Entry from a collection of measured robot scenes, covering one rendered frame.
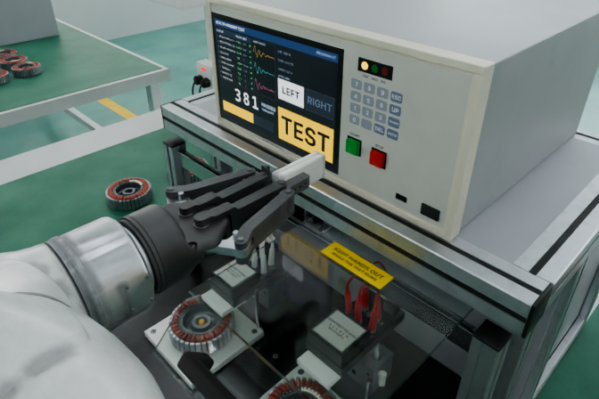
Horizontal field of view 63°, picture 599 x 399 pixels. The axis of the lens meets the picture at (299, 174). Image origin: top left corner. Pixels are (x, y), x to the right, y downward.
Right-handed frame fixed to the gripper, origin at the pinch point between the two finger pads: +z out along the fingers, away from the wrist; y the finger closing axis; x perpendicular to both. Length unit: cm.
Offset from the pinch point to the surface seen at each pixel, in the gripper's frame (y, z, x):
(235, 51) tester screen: -22.9, 9.4, 6.9
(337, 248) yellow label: 2.6, 4.2, -11.7
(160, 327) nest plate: -26.7, -8.3, -40.0
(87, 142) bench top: -112, 16, -44
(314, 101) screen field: -7.0, 9.5, 3.9
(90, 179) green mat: -89, 6, -43
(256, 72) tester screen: -18.4, 9.5, 4.8
